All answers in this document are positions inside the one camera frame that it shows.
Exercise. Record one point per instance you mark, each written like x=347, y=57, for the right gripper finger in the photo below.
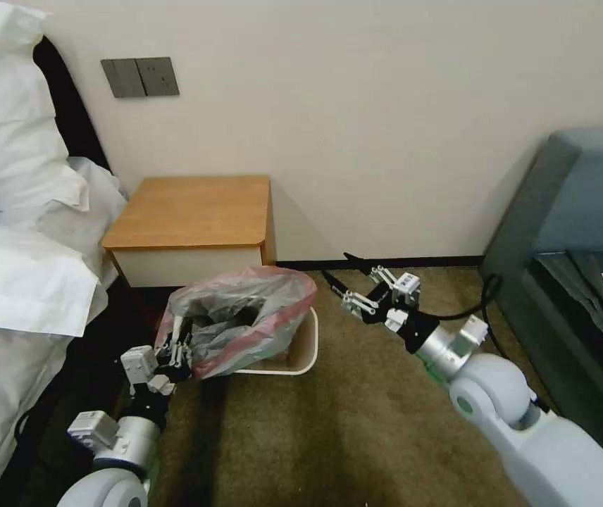
x=381, y=273
x=357, y=302

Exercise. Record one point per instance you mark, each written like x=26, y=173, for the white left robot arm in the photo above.
x=131, y=439

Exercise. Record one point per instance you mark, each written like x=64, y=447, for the black headboard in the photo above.
x=77, y=111

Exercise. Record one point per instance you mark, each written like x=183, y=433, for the grey wall switch panel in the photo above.
x=121, y=78

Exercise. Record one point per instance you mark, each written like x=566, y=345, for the small white pillow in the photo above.
x=98, y=198

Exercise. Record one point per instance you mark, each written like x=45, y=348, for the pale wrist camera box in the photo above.
x=406, y=285
x=137, y=364

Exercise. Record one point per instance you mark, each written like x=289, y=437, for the dark baseboard strip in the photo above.
x=386, y=261

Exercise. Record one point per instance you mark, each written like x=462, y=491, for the cream plastic trash can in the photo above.
x=301, y=343

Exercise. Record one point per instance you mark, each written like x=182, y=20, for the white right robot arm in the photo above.
x=491, y=392

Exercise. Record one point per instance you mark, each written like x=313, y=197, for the grey blue sofa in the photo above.
x=560, y=200

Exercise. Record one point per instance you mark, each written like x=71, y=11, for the translucent grey red garbage bag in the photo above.
x=259, y=301

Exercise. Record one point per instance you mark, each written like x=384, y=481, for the flat white pillow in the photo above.
x=21, y=274

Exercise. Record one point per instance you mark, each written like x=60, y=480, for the large white pillow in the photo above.
x=5, y=116

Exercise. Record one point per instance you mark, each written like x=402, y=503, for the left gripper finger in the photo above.
x=164, y=353
x=184, y=355

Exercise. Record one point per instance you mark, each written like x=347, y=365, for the grey wall socket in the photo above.
x=158, y=76

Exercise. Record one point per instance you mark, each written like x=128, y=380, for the white bed sheet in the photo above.
x=0, y=391

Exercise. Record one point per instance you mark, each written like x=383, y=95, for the wooden nightstand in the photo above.
x=196, y=216

